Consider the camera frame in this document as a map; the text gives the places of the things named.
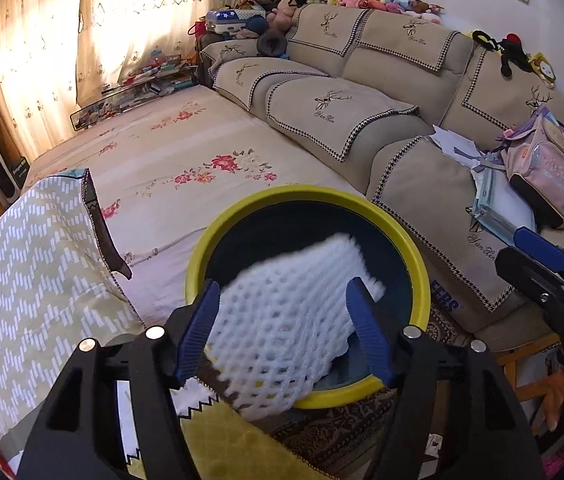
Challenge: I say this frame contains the pink backpack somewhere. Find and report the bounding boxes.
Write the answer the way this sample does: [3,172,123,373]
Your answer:
[501,107,564,231]

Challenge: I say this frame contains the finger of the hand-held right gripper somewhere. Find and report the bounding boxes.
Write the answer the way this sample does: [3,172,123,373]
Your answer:
[513,226,564,291]
[494,247,564,321]

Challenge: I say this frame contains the dark neck pillow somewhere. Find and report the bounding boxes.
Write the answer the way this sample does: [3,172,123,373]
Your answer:
[256,27,290,58]

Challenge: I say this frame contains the yellow lion plush toy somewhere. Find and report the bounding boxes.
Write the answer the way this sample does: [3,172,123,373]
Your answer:
[529,51,558,85]

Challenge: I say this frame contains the star print case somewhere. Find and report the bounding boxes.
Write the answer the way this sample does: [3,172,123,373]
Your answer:
[205,7,253,36]

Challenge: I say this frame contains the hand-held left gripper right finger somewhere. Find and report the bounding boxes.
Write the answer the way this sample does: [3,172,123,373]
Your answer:
[344,276,538,480]

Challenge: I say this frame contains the cluttered glass coffee table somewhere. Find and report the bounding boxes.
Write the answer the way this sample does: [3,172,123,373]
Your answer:
[69,52,198,133]

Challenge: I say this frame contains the stack of books and folders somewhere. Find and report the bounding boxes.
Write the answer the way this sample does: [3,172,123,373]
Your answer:
[469,165,543,248]

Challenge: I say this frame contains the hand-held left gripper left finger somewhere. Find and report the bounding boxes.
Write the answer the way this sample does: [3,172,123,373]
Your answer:
[17,280,223,480]

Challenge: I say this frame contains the wooden stool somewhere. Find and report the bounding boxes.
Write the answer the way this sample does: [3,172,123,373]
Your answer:
[494,332,563,401]

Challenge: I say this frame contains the cream embroidered curtain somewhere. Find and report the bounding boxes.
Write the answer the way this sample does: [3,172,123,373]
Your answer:
[74,0,223,106]
[0,0,83,161]

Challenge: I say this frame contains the beige sofa with deer covers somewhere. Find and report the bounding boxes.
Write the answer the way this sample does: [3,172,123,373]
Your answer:
[197,2,564,356]

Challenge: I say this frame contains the black yellow-rimmed trash bin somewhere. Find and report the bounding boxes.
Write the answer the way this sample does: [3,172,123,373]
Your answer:
[184,185,432,410]

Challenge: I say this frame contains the dark patterned rug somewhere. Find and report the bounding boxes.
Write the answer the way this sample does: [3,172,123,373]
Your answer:
[262,300,468,480]

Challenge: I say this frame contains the white foam net sleeve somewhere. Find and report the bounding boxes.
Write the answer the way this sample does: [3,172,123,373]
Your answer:
[205,232,388,421]

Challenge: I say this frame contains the white loose papers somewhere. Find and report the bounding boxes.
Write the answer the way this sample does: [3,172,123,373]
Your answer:
[429,127,503,171]

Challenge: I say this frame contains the black red yellow plush toy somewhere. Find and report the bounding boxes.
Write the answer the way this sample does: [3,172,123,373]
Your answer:
[472,30,535,78]

